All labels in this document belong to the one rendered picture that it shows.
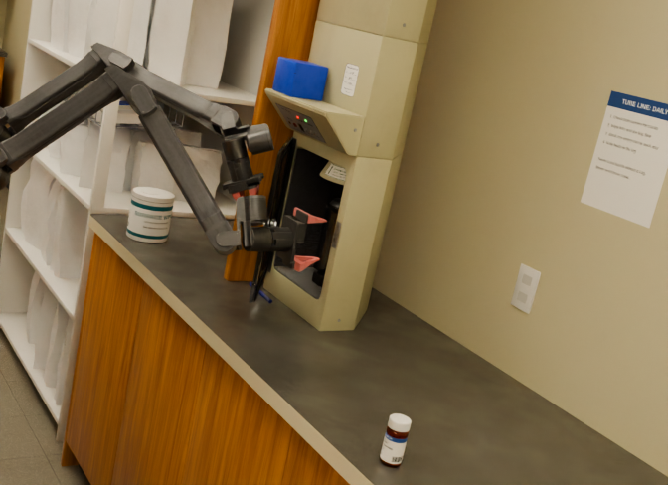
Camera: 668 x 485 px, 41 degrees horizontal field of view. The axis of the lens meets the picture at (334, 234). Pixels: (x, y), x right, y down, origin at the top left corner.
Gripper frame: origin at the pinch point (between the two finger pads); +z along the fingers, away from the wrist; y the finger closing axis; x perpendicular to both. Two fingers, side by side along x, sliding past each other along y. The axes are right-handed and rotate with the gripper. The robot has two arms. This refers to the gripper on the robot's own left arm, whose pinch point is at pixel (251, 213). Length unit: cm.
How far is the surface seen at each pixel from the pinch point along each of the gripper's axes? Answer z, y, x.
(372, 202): 4.5, -30.9, -0.2
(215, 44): -48, 19, -120
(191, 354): 32.0, 24.3, 5.7
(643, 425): 62, -80, 36
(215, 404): 41.6, 17.7, 19.7
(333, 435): 38, -16, 61
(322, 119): -19.5, -24.3, 7.9
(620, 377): 53, -79, 28
